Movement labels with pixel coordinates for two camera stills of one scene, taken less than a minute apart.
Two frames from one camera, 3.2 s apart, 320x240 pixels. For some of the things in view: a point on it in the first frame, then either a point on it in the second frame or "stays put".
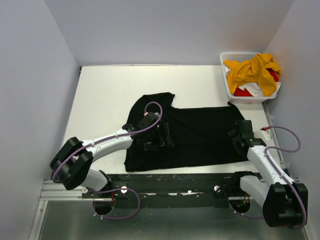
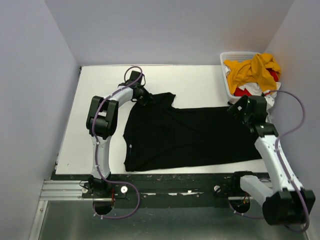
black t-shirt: x=202 y=136 stays put
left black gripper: x=162 y=141 -> x=147 y=99
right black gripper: x=235 y=140 -> x=243 y=103
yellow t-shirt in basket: x=256 y=69 stays put
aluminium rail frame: x=62 y=214 stays put
